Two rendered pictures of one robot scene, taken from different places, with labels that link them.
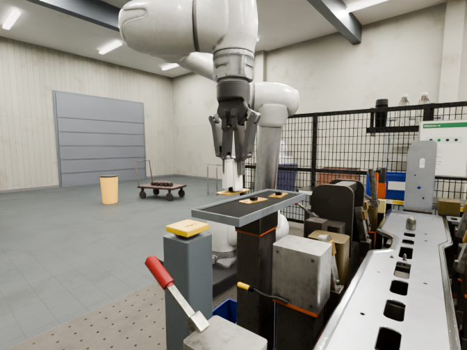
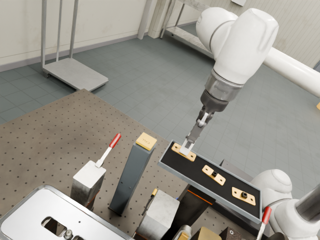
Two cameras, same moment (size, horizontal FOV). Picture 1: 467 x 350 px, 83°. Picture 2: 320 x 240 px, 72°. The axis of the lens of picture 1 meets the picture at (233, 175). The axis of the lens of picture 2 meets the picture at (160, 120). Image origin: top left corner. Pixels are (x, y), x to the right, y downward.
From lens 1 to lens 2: 0.63 m
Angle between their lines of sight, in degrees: 64
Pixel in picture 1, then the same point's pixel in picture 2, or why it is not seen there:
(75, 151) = not seen: outside the picture
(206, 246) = (142, 155)
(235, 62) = (210, 82)
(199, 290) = (132, 166)
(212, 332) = (95, 169)
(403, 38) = not seen: outside the picture
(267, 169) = not seen: outside the picture
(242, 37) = (221, 67)
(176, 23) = (204, 36)
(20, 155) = (305, 35)
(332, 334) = (116, 234)
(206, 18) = (214, 41)
